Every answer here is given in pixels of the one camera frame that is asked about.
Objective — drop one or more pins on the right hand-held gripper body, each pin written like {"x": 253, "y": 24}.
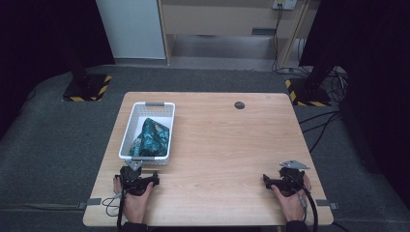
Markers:
{"x": 290, "y": 183}

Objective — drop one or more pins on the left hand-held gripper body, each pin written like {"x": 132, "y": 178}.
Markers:
{"x": 130, "y": 180}

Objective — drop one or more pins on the person's right hand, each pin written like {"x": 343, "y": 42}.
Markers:
{"x": 293, "y": 208}

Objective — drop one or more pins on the person's left hand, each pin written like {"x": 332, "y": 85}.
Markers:
{"x": 135, "y": 206}

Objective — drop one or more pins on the teal patterned cloth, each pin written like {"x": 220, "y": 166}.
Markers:
{"x": 151, "y": 138}

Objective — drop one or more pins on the white plastic basket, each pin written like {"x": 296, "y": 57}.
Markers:
{"x": 138, "y": 110}

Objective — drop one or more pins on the round grey table grommet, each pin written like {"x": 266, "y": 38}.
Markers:
{"x": 239, "y": 105}

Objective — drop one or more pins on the black stand with striped base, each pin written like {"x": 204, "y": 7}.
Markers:
{"x": 85, "y": 88}
{"x": 311, "y": 95}

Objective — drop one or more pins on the black curtain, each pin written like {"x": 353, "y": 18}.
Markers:
{"x": 38, "y": 38}
{"x": 377, "y": 64}

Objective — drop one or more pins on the white panel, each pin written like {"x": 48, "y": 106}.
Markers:
{"x": 132, "y": 25}

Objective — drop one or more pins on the white power strip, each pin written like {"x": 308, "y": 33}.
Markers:
{"x": 285, "y": 4}

